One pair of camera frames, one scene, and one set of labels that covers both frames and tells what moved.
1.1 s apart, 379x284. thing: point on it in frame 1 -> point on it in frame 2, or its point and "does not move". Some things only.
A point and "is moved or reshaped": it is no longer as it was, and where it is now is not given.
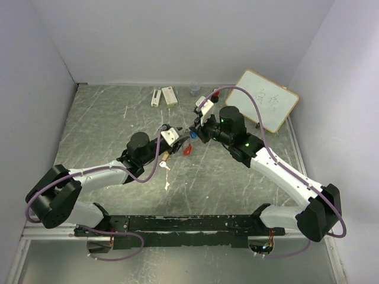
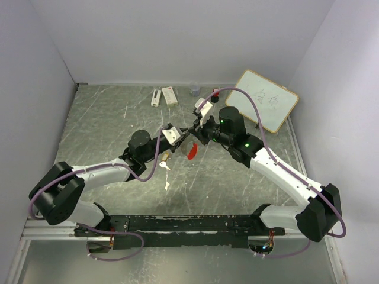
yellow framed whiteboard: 276,102 does not move
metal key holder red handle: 187,151 is moved or reshaped
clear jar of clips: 195,87 does not move
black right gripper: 200,129 does not move
